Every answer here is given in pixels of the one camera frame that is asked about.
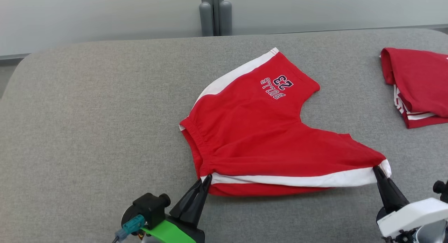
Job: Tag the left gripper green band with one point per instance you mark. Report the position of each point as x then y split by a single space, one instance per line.
168 232

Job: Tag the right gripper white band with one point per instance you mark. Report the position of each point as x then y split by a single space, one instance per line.
409 215

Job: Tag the red shorts white side stripes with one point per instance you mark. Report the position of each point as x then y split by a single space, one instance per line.
252 131

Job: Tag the red t-shirt white sleeves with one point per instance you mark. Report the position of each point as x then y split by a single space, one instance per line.
420 85

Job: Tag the grey fabric sofa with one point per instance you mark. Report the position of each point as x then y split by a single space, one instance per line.
87 131

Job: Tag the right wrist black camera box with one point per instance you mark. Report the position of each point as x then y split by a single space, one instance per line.
441 190

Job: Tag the grey partition base rail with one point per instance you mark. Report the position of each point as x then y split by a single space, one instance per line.
439 27
14 56

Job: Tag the grey partition post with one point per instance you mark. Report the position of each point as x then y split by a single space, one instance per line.
215 15

